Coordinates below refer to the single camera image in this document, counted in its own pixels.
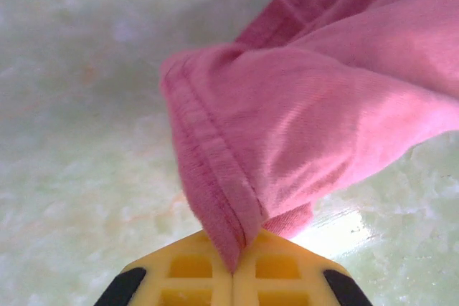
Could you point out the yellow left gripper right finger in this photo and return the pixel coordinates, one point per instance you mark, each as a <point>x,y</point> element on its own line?
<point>308,284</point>

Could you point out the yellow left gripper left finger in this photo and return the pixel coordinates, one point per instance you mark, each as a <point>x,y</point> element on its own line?
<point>150,284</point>

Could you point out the pink t-shirt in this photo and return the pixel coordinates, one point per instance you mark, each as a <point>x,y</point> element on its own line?
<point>305,105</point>

